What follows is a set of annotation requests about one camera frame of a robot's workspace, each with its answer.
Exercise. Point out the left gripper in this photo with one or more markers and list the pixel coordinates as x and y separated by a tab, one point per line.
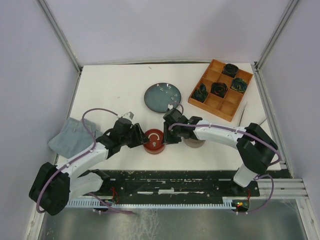
140	136

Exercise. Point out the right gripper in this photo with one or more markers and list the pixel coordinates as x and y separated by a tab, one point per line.
167	139

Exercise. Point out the red lunch box lid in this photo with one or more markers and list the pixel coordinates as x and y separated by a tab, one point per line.
155	138

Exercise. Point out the red steel lunch bowl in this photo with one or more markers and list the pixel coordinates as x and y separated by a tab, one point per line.
154	151

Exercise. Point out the beige lunch box bowl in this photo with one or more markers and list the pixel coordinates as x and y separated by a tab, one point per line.
192	143

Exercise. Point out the blue ceramic food plate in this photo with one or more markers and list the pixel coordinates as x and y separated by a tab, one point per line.
159	95

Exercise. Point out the wooden compartment tray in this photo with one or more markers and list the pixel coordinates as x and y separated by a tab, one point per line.
226	107

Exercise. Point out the metal tongs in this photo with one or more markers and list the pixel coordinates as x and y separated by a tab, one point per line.
242	115

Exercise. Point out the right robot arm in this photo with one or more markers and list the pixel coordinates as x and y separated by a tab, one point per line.
255	147

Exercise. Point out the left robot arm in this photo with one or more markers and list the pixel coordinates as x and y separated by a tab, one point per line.
55	185

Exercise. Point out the blue rolled napkin left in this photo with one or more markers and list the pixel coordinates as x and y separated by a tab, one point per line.
200	94

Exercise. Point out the light blue cloth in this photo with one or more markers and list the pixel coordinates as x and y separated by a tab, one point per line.
71	140

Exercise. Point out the orange black rolled napkin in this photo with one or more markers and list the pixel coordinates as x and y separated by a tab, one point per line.
219	89

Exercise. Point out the green rolled napkin right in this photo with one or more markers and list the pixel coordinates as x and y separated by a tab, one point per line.
239	85

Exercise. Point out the dark rolled napkin top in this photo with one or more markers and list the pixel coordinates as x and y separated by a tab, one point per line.
230	70

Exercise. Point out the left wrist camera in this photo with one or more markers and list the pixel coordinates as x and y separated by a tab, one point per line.
128	115

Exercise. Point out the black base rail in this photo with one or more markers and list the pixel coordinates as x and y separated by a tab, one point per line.
173	186

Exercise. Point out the left aluminium frame post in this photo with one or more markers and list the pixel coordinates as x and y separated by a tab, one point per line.
45	8

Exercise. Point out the aluminium frame post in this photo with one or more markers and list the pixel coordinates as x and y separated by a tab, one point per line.
45	8
280	27

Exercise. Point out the right aluminium frame post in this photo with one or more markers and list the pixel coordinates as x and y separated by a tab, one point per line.
280	27

